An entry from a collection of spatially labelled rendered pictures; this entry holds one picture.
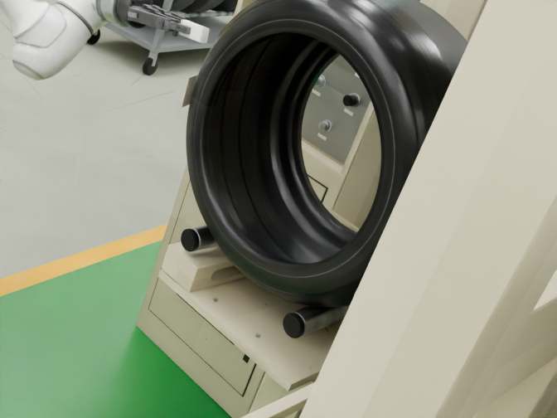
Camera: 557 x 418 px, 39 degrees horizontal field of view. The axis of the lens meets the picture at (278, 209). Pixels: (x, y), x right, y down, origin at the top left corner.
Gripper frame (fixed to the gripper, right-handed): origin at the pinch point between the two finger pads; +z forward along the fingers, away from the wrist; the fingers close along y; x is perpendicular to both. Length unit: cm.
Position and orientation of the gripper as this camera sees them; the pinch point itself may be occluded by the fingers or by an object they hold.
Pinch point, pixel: (193, 31)
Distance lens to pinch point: 162.5
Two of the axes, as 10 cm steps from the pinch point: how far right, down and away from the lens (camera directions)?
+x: -2.2, 9.2, 3.4
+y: 6.4, -1.3, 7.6
